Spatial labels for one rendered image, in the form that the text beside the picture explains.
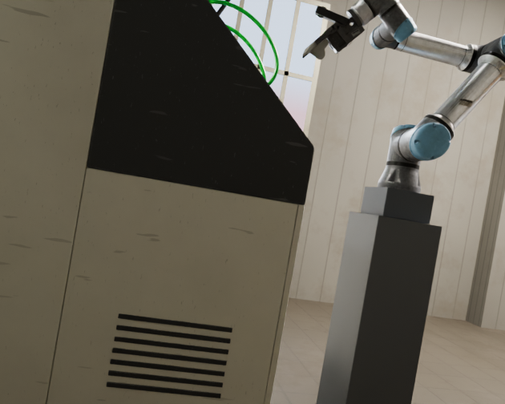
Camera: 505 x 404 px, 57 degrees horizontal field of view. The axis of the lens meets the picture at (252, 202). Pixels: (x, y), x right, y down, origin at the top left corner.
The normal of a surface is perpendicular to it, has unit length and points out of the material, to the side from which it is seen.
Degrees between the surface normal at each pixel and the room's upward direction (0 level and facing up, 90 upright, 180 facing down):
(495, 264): 90
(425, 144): 95
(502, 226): 90
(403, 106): 90
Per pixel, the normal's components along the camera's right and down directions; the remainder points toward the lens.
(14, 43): 0.15, 0.04
